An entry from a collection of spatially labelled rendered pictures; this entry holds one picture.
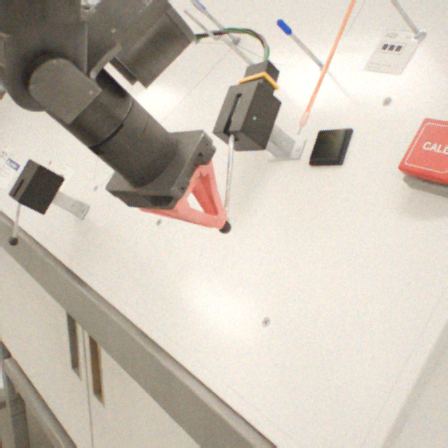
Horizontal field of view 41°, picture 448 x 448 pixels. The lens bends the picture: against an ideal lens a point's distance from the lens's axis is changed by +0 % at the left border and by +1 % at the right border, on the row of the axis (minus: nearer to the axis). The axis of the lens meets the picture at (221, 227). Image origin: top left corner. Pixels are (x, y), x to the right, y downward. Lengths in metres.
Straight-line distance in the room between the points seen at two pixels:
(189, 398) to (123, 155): 0.27
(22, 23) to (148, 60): 0.12
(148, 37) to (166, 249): 0.33
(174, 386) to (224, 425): 0.09
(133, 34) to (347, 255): 0.27
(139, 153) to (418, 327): 0.26
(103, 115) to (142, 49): 0.06
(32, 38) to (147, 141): 0.14
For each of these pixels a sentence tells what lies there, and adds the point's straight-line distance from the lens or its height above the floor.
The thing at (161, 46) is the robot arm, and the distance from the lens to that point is 0.48.
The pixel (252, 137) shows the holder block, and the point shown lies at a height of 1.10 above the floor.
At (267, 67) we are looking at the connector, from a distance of 0.63.
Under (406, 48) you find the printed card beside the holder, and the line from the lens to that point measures 0.65.
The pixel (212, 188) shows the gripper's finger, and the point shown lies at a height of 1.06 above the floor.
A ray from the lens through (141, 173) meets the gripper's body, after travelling 0.51.
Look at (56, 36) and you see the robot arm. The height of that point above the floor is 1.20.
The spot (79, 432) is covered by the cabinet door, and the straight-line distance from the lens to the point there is 1.18.
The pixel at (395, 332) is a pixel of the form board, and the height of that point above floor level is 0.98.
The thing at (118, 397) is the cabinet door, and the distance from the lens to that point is 0.94.
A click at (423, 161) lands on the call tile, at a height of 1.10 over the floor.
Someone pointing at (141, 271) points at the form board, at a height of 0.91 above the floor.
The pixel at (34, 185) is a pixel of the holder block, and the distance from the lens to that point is 0.88.
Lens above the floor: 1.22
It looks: 20 degrees down
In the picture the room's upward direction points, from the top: straight up
